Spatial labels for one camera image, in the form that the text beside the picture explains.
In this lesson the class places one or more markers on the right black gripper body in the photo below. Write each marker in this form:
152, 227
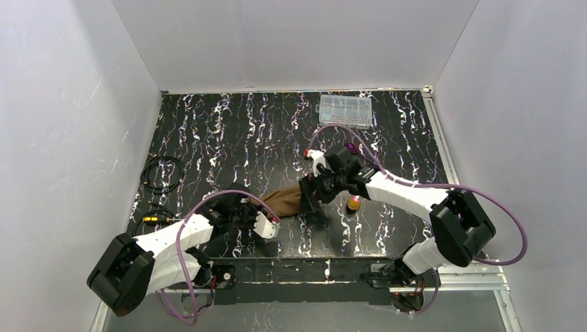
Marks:
313, 191

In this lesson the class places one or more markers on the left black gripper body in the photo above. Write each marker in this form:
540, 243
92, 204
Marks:
247, 212

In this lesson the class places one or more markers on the brown burlap napkin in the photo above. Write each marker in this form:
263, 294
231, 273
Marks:
284, 202

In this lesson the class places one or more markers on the purple spoon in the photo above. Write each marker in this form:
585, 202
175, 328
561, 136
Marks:
352, 148

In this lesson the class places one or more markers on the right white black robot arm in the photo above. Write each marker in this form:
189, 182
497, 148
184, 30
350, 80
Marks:
461, 228

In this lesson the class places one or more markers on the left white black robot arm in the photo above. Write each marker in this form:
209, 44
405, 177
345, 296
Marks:
133, 267

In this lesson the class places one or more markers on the clear plastic organizer box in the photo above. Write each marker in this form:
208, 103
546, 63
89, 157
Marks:
354, 112

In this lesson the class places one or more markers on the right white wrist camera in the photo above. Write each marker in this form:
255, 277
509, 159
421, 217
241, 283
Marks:
317, 160

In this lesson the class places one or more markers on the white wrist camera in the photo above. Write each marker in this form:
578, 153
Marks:
264, 227
317, 160

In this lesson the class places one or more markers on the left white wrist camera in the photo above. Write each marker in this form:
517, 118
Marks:
264, 227

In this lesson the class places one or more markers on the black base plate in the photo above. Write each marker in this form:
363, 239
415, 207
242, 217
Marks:
295, 280

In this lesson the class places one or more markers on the black coiled cable yellow plug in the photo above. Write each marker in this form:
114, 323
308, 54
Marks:
161, 215

